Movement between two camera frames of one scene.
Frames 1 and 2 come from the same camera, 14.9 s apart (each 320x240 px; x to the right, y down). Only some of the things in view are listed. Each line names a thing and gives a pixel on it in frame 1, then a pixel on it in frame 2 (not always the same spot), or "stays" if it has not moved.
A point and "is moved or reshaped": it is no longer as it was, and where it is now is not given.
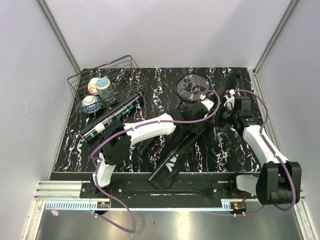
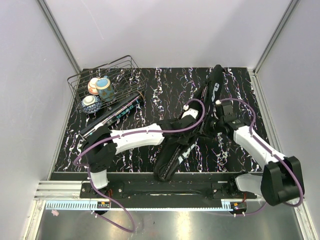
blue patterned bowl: x=90 y=104 stays
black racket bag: x=187 y=139 is moved or reshaped
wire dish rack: x=116 y=80 stays
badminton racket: x=192 y=87 is moved or reshaped
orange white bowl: x=91 y=86 stays
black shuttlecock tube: x=115 y=113 stays
